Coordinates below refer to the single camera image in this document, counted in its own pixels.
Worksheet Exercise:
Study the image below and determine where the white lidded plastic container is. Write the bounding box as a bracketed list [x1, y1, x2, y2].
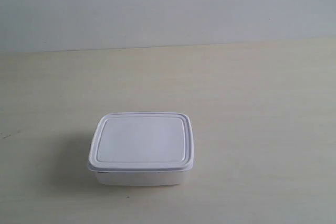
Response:
[88, 112, 194, 186]

